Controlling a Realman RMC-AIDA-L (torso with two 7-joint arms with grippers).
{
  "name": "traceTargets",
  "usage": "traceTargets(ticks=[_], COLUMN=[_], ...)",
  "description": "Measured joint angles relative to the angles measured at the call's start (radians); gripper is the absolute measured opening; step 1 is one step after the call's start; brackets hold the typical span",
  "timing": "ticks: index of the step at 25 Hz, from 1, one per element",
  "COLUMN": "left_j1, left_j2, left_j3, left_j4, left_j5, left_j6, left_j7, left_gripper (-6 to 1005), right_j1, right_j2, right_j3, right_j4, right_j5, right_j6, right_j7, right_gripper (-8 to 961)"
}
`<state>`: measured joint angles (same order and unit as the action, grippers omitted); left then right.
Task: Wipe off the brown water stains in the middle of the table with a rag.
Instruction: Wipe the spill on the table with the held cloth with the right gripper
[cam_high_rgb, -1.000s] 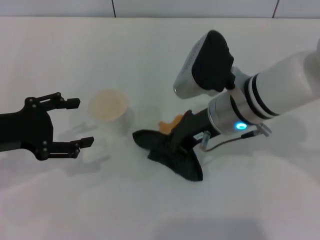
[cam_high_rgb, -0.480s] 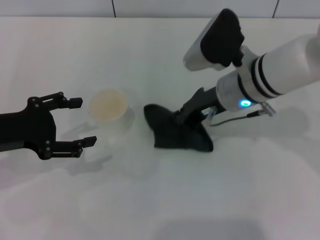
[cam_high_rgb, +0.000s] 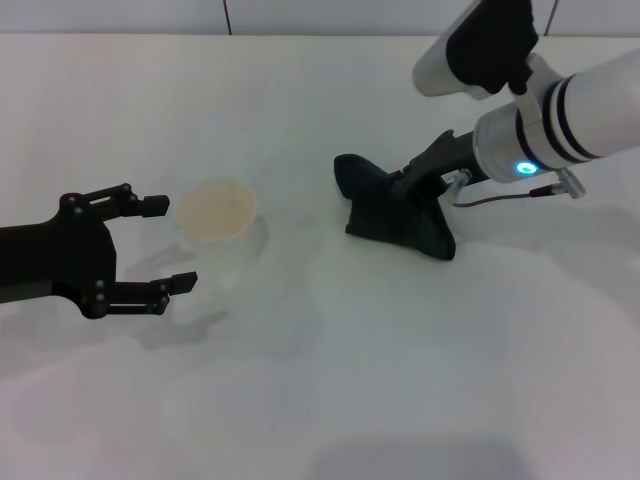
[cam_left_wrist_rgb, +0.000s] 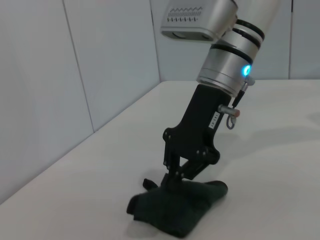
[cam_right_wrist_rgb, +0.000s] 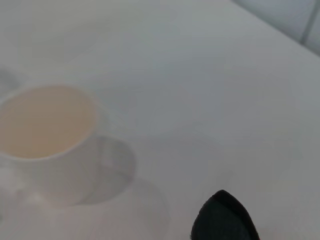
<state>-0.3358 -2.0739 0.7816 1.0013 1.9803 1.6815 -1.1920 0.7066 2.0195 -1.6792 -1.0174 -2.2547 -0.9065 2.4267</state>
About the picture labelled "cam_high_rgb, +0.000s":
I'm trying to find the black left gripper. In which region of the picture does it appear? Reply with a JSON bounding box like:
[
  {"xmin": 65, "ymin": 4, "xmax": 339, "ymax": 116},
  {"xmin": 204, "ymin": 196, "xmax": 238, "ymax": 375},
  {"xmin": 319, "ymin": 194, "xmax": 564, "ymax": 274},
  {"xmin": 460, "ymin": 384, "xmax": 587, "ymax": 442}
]
[{"xmin": 0, "ymin": 183, "xmax": 200, "ymax": 321}]

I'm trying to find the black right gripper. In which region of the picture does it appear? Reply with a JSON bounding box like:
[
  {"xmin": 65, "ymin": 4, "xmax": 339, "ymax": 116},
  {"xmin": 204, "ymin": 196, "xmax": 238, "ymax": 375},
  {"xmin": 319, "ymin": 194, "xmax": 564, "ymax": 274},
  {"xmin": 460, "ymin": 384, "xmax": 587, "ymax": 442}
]
[{"xmin": 389, "ymin": 129, "xmax": 490, "ymax": 206}]

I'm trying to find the dark blue rag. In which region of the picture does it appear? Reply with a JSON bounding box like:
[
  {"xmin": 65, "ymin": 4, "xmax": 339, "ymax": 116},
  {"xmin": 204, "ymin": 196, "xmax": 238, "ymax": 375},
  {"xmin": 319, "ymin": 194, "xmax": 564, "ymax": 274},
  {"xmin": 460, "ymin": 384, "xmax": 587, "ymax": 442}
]
[{"xmin": 333, "ymin": 153, "xmax": 458, "ymax": 263}]

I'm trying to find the white paper cup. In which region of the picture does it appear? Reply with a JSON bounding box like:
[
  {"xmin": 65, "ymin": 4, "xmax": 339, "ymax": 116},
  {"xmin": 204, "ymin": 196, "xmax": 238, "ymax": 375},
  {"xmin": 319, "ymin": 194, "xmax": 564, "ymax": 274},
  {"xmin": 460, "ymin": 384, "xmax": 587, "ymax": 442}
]
[{"xmin": 174, "ymin": 176, "xmax": 259, "ymax": 267}]

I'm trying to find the right wrist cable with connector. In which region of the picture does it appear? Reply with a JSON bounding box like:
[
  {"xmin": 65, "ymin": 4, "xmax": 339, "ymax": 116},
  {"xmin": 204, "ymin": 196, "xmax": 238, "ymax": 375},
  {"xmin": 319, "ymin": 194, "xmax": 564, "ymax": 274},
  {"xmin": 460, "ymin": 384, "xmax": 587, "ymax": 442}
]
[{"xmin": 446, "ymin": 167, "xmax": 587, "ymax": 209}]

